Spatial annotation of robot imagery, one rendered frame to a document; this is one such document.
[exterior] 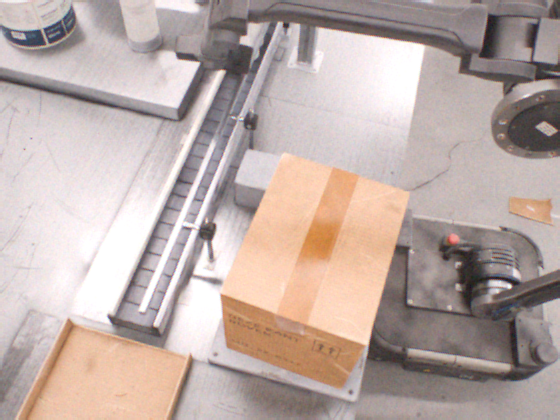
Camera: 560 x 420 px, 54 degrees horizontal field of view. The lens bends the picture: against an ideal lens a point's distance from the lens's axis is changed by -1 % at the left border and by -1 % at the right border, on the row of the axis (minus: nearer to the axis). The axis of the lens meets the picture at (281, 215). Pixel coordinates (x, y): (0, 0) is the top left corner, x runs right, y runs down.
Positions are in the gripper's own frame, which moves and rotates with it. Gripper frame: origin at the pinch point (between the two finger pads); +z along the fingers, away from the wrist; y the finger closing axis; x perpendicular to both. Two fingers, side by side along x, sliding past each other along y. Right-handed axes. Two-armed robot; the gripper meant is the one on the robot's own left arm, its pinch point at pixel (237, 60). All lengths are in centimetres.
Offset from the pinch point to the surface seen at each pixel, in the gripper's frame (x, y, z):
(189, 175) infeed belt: 28.5, 1.4, -18.2
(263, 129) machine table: 15.4, -10.2, 0.5
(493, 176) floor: 18, -97, 110
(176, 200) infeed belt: 33.8, 1.8, -23.1
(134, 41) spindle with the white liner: 1.0, 28.7, 2.7
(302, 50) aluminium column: -7.2, -13.8, 14.2
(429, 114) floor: -3, -66, 129
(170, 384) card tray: 65, -10, -45
